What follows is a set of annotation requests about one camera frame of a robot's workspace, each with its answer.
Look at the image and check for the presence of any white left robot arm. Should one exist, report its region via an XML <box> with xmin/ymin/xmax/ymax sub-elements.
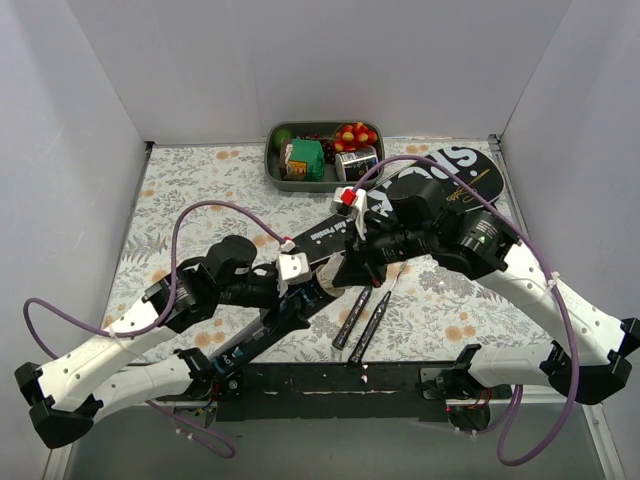
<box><xmin>15</xmin><ymin>235</ymin><xmax>317</xmax><ymax>449</ymax></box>

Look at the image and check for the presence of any black base bar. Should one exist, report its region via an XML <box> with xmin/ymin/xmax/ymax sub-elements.
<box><xmin>199</xmin><ymin>360</ymin><xmax>516</xmax><ymax>424</ymax></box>

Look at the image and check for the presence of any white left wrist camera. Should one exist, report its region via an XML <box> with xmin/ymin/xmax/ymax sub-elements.
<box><xmin>276</xmin><ymin>253</ymin><xmax>312</xmax><ymax>285</ymax></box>

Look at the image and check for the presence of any right badminton racket handle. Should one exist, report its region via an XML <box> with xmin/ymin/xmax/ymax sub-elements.
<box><xmin>347</xmin><ymin>291</ymin><xmax>392</xmax><ymax>364</ymax></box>

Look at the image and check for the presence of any purple cable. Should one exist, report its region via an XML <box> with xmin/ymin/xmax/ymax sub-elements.
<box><xmin>23</xmin><ymin>199</ymin><xmax>296</xmax><ymax>369</ymax></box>
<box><xmin>349</xmin><ymin>154</ymin><xmax>581</xmax><ymax>466</ymax></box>

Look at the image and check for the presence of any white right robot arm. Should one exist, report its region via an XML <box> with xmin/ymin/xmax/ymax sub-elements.
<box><xmin>333</xmin><ymin>174</ymin><xmax>639</xmax><ymax>405</ymax></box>

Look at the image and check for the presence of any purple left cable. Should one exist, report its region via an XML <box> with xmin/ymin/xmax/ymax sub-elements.
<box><xmin>23</xmin><ymin>199</ymin><xmax>296</xmax><ymax>369</ymax></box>

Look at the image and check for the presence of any left badminton racket handle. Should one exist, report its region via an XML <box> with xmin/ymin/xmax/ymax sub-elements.
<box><xmin>332</xmin><ymin>286</ymin><xmax>373</xmax><ymax>350</ymax></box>

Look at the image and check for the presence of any black sport racket bag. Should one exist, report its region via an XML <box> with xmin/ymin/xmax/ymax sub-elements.
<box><xmin>294</xmin><ymin>146</ymin><xmax>505</xmax><ymax>264</ymax></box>

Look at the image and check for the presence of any green wrapped box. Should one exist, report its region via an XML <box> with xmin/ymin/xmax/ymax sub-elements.
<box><xmin>279</xmin><ymin>138</ymin><xmax>325</xmax><ymax>182</ymax></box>

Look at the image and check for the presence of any badminton racket handle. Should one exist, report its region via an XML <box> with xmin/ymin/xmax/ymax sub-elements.
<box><xmin>332</xmin><ymin>286</ymin><xmax>373</xmax><ymax>350</ymax></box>
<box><xmin>347</xmin><ymin>291</ymin><xmax>392</xmax><ymax>364</ymax></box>

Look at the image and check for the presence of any green lime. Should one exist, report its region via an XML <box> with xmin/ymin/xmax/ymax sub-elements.
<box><xmin>272</xmin><ymin>129</ymin><xmax>294</xmax><ymax>151</ymax></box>

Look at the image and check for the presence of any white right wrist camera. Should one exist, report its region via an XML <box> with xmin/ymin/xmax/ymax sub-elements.
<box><xmin>331</xmin><ymin>187</ymin><xmax>368</xmax><ymax>241</ymax></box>

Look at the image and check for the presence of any red yellow fruit bunch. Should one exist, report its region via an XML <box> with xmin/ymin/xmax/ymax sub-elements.
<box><xmin>333</xmin><ymin>122</ymin><xmax>379</xmax><ymax>153</ymax></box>

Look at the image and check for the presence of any black shuttlecock tube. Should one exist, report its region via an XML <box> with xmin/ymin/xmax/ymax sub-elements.
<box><xmin>209</xmin><ymin>261</ymin><xmax>344</xmax><ymax>383</ymax></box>

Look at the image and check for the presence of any dark grape bunch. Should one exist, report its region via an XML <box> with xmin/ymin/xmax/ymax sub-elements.
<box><xmin>299</xmin><ymin>134</ymin><xmax>336</xmax><ymax>165</ymax></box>

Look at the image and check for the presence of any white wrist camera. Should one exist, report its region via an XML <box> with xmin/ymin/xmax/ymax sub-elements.
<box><xmin>331</xmin><ymin>187</ymin><xmax>368</xmax><ymax>241</ymax></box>
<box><xmin>276</xmin><ymin>253</ymin><xmax>312</xmax><ymax>285</ymax></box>

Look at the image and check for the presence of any black printed can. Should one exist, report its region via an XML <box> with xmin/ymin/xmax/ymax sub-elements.
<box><xmin>335</xmin><ymin>146</ymin><xmax>378</xmax><ymax>182</ymax></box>

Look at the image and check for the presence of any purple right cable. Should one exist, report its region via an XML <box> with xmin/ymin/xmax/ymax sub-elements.
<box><xmin>349</xmin><ymin>154</ymin><xmax>581</xmax><ymax>466</ymax></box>

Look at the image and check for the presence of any white feather shuttlecock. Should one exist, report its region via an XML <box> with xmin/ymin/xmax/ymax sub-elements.
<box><xmin>315</xmin><ymin>259</ymin><xmax>345</xmax><ymax>298</ymax></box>

